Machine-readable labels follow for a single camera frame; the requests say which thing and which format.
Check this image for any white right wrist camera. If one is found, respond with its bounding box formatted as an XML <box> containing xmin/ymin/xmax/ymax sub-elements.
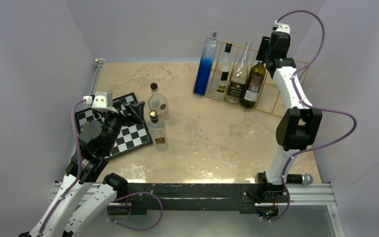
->
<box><xmin>273</xmin><ymin>21</ymin><xmax>291</xmax><ymax>34</ymax></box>

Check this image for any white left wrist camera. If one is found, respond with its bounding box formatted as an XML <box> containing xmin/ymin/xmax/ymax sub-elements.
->
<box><xmin>91</xmin><ymin>91</ymin><xmax>117</xmax><ymax>113</ymax></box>

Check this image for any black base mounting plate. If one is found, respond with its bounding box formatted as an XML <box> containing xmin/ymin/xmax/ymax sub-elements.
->
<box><xmin>114</xmin><ymin>179</ymin><xmax>289</xmax><ymax>216</ymax></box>

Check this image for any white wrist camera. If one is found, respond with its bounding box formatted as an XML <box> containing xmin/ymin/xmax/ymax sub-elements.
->
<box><xmin>91</xmin><ymin>91</ymin><xmax>117</xmax><ymax>113</ymax></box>
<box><xmin>273</xmin><ymin>21</ymin><xmax>291</xmax><ymax>34</ymax></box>

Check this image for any gold wire wine rack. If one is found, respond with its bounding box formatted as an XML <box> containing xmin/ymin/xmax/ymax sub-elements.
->
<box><xmin>206</xmin><ymin>40</ymin><xmax>311</xmax><ymax>120</ymax></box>

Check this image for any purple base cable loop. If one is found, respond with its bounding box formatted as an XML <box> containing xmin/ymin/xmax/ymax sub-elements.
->
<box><xmin>107</xmin><ymin>192</ymin><xmax>163</xmax><ymax>231</ymax></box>

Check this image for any black white chessboard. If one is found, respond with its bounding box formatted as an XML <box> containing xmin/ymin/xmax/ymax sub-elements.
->
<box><xmin>75</xmin><ymin>92</ymin><xmax>153</xmax><ymax>160</ymax></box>

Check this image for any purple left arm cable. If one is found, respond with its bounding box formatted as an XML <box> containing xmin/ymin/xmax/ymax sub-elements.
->
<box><xmin>37</xmin><ymin>96</ymin><xmax>94</xmax><ymax>237</ymax></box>

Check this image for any clear Louis Casbao champagne bottle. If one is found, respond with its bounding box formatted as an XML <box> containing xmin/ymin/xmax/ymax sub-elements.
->
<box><xmin>225</xmin><ymin>41</ymin><xmax>252</xmax><ymax>104</ymax></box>

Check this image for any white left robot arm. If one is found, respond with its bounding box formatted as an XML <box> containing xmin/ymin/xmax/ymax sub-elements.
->
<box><xmin>20</xmin><ymin>96</ymin><xmax>145</xmax><ymax>237</ymax></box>

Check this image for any dark green wine bottle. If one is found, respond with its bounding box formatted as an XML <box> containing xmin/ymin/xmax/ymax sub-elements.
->
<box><xmin>240</xmin><ymin>61</ymin><xmax>266</xmax><ymax>109</ymax></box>

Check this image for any clear square bottle gold label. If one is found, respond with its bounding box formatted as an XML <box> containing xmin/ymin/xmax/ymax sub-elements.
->
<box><xmin>149</xmin><ymin>110</ymin><xmax>169</xmax><ymax>151</ymax></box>

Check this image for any clear square bottle black label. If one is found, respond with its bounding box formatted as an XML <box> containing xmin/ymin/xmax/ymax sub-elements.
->
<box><xmin>211</xmin><ymin>42</ymin><xmax>232</xmax><ymax>100</ymax></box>

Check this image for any black silver microphone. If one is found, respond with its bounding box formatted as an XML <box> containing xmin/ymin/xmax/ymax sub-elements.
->
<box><xmin>286</xmin><ymin>173</ymin><xmax>313</xmax><ymax>186</ymax></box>

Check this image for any round clear flask bottle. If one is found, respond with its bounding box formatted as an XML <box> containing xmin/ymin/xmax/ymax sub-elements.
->
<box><xmin>148</xmin><ymin>82</ymin><xmax>170</xmax><ymax>122</ymax></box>

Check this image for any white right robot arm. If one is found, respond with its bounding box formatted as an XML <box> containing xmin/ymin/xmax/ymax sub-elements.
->
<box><xmin>257</xmin><ymin>31</ymin><xmax>322</xmax><ymax>201</ymax></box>

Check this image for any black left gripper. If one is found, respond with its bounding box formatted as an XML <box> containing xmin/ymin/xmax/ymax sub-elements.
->
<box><xmin>101</xmin><ymin>100</ymin><xmax>144</xmax><ymax>154</ymax></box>

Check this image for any tall blue glass bottle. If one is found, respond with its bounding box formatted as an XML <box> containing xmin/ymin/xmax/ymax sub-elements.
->
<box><xmin>193</xmin><ymin>31</ymin><xmax>218</xmax><ymax>95</ymax></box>

